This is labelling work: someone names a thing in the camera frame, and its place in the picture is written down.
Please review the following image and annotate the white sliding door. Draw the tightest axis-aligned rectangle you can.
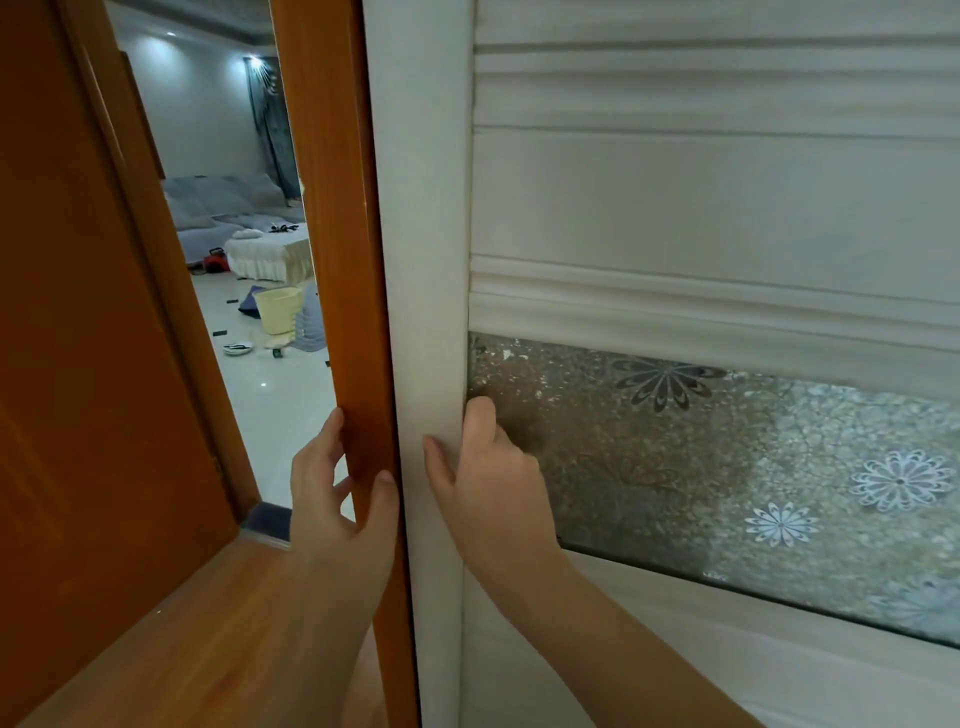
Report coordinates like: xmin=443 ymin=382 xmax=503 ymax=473
xmin=363 ymin=0 xmax=960 ymax=728

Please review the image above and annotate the brown wooden door frame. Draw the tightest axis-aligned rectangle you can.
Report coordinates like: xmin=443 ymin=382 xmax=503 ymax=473
xmin=56 ymin=0 xmax=420 ymax=728

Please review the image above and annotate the frosted floral glass panel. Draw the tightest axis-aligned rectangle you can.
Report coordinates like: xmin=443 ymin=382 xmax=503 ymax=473
xmin=466 ymin=332 xmax=960 ymax=651

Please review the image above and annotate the person's right forearm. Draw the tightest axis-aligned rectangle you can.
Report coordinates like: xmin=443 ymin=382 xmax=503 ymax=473
xmin=480 ymin=553 xmax=762 ymax=728

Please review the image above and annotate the person's left hand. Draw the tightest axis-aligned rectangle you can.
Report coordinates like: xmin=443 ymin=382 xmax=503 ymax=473
xmin=290 ymin=407 xmax=401 ymax=603

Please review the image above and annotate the brown wooden door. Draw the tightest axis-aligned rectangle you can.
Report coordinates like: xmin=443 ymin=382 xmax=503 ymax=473
xmin=0 ymin=0 xmax=243 ymax=728

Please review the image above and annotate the dark patterned curtain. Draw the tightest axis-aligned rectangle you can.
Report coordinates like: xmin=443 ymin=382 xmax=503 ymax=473
xmin=243 ymin=55 xmax=303 ymax=203

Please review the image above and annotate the grey door threshold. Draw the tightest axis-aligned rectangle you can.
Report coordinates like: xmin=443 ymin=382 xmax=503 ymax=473
xmin=238 ymin=501 xmax=294 ymax=546

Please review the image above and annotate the person's left forearm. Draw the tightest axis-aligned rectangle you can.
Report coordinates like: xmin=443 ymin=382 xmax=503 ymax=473
xmin=247 ymin=555 xmax=395 ymax=728

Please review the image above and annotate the grey sofa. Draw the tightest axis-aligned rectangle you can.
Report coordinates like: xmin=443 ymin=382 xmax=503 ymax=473
xmin=161 ymin=173 xmax=308 ymax=266

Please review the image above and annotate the person's right hand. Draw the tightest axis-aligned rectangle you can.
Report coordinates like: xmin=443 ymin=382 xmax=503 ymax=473
xmin=422 ymin=396 xmax=573 ymax=603

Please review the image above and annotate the table with pale cloth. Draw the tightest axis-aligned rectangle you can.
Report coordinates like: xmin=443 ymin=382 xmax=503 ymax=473
xmin=223 ymin=222 xmax=315 ymax=285

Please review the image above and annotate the yellow plastic bin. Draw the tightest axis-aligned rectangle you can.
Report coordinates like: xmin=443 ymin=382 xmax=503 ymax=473
xmin=252 ymin=285 xmax=306 ymax=337

